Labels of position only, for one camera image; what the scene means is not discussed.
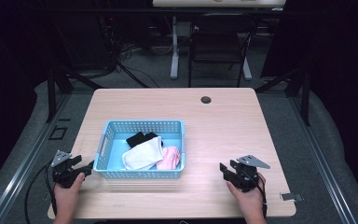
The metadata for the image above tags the black cable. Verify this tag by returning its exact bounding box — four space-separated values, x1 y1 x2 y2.
44 166 58 217
23 161 54 224
252 173 269 219

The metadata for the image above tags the person's right hand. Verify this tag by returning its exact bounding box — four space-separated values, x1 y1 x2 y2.
226 173 268 219

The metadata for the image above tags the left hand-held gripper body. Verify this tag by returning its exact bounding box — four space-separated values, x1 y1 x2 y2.
50 150 79 189

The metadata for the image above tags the black folding chair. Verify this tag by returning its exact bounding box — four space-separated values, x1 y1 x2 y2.
187 13 259 89

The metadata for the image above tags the white desk leg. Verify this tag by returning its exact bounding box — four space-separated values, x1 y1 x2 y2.
170 15 181 80
241 55 253 81

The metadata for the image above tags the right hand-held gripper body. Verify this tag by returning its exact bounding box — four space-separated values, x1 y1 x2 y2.
229 154 271 193

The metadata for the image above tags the blue plastic basket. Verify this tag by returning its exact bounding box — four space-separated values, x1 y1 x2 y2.
92 119 186 180

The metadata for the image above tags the bundle of floor cables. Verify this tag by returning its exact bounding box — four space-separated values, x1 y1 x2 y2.
113 41 162 90

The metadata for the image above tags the person's left hand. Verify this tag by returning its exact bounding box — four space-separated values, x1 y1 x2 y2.
52 172 86 218

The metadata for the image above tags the aluminium floor rail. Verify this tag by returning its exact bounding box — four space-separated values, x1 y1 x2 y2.
0 92 73 224
287 92 358 224

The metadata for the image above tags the black sock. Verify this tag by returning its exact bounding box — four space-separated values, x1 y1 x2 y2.
125 131 158 149

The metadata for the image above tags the black metal frame stand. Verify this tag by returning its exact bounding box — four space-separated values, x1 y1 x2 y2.
45 63 104 124
255 64 311 127

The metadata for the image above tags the white sock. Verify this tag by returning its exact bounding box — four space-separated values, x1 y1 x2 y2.
121 135 165 172

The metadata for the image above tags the pink sock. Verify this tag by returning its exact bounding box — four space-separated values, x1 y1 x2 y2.
156 146 182 171

